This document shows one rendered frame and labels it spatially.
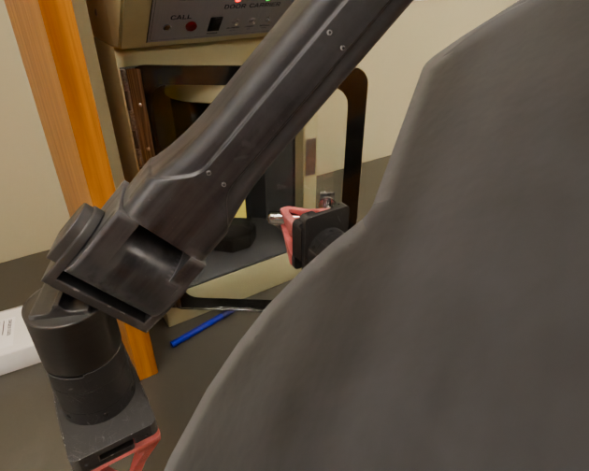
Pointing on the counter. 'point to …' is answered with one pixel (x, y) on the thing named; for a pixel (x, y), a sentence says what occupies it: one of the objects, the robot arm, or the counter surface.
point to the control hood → (123, 24)
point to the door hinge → (132, 110)
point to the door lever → (281, 216)
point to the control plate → (260, 10)
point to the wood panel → (70, 122)
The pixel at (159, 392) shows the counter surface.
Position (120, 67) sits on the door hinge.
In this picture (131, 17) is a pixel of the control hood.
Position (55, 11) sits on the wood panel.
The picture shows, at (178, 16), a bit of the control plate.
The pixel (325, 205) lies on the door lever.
